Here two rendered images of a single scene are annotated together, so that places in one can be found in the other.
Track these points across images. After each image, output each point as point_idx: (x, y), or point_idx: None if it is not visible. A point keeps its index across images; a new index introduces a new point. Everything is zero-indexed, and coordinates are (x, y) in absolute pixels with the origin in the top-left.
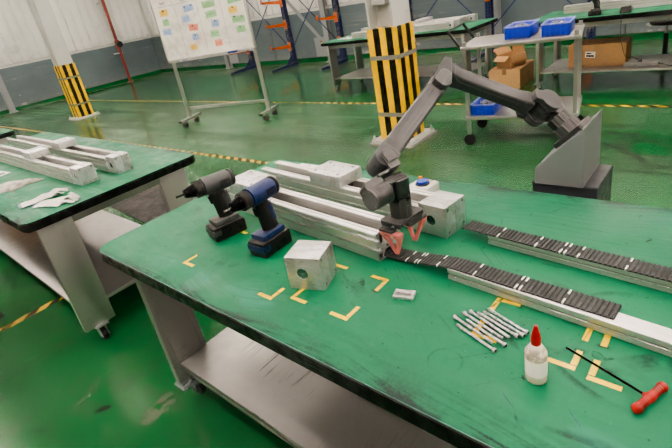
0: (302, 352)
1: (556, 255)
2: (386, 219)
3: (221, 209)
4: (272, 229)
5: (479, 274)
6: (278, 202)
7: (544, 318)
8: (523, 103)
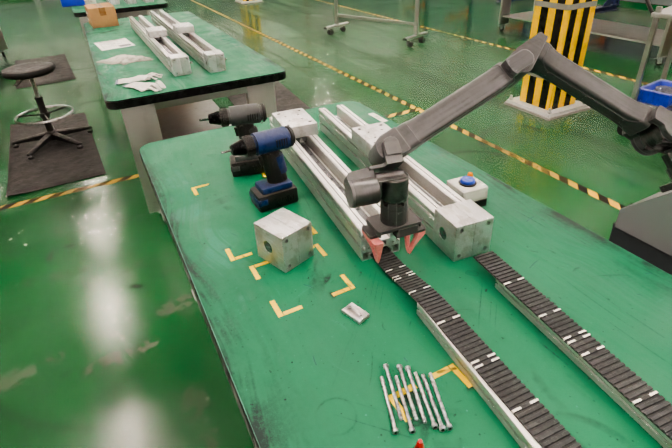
0: (214, 334)
1: (560, 340)
2: (372, 219)
3: None
4: (276, 183)
5: (444, 326)
6: (302, 154)
7: (485, 418)
8: (633, 120)
